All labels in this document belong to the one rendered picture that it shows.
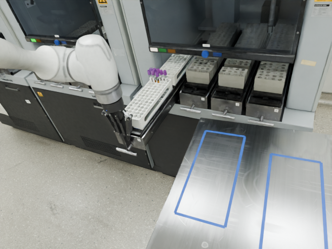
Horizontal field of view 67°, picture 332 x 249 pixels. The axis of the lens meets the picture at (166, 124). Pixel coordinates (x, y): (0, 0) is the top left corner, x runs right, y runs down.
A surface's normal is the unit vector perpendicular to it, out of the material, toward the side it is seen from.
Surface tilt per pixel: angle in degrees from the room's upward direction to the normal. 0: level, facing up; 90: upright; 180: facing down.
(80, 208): 0
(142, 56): 90
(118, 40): 90
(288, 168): 0
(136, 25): 90
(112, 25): 90
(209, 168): 0
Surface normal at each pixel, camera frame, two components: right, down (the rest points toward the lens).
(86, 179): -0.15, -0.73
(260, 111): -0.43, 0.65
